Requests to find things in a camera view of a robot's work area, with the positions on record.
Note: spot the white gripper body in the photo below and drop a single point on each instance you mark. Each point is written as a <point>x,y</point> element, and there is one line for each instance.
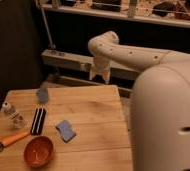
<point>100,66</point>

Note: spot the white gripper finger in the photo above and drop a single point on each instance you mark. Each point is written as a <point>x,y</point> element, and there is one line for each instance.
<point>106,79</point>
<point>92,76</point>

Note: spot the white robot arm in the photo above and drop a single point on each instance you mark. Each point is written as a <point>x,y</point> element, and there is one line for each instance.
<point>160,101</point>

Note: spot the metal pole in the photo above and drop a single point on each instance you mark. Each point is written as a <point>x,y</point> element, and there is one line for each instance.
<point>51,44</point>

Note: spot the blue cup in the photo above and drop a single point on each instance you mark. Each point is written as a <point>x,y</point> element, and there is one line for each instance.
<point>42,95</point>

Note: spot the black white striped eraser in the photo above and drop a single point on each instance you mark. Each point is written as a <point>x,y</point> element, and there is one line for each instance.
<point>38,121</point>

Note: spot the blue sponge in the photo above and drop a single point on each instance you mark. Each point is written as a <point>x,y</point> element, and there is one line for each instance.
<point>66,132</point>

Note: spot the small clear bottle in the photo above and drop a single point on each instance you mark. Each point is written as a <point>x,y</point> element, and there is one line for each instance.
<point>14,115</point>

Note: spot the orange bowl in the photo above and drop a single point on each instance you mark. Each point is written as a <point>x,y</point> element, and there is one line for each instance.
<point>38,152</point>

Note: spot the white shelf ledge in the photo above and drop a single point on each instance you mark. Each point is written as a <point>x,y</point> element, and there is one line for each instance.
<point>119,16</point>

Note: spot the orange handled brush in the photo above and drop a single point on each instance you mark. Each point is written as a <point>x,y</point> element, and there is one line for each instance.
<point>7,141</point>

